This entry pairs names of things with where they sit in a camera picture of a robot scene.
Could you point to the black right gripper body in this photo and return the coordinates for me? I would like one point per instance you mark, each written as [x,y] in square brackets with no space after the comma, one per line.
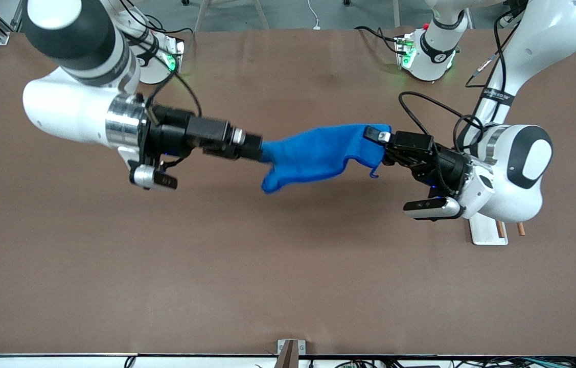
[169,137]

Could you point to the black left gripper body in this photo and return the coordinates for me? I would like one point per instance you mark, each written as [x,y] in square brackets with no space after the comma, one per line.
[447,167]

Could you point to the blue microfibre towel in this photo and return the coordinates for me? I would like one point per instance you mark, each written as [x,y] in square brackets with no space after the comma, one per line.
[318,153]

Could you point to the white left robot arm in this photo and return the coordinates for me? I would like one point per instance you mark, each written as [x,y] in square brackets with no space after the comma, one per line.
[523,174]

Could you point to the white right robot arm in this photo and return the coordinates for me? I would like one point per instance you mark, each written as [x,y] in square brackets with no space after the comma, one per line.
[63,107]

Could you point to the white towel rack base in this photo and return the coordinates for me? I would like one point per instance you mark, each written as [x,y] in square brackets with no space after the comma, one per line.
[484,232]

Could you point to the light wooden stand leg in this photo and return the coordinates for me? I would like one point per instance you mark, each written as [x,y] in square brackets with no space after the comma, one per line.
[261,15]
[202,15]

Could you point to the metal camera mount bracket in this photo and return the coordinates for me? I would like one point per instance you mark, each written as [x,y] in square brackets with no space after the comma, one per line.
[290,352]

